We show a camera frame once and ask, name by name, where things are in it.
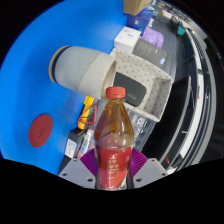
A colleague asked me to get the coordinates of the flat round red coaster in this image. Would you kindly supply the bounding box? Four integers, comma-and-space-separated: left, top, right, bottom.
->
27, 113, 54, 149

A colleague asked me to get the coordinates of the black box with white label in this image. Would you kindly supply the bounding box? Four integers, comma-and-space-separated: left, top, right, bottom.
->
63, 128, 86, 159

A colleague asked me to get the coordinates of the beige dotted tray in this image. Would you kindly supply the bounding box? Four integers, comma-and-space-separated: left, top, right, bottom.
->
109, 48, 174, 123

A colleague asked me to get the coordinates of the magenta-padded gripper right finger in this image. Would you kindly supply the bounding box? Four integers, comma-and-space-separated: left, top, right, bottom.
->
128, 148, 168, 190

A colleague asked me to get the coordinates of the yellow multimeter with red leads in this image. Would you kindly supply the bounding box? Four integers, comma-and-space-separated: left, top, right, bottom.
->
77, 95, 99, 131

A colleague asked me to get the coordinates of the blue box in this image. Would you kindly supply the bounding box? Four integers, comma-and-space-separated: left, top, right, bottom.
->
126, 9, 153, 32

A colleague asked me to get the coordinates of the grey and white ceramic mug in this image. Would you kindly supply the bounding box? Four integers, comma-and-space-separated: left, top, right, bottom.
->
48, 44, 118, 100

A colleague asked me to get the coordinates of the dark grey flat box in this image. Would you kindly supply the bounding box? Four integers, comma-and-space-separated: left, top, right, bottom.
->
132, 37, 168, 66

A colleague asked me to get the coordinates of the black rectangular speaker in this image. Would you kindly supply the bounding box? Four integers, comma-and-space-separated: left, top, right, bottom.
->
113, 71, 148, 108

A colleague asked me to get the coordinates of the clear red-capped drink bottle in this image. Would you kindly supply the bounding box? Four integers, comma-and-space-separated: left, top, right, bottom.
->
93, 85, 135, 192

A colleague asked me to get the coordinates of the purple plastic bag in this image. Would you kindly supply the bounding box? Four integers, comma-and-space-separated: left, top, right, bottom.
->
141, 25, 165, 49

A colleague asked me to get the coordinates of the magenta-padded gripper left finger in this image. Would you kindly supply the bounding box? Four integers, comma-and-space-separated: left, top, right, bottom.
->
58, 148, 99, 190

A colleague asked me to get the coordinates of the teal box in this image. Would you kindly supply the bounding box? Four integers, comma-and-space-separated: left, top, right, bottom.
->
176, 25, 187, 36

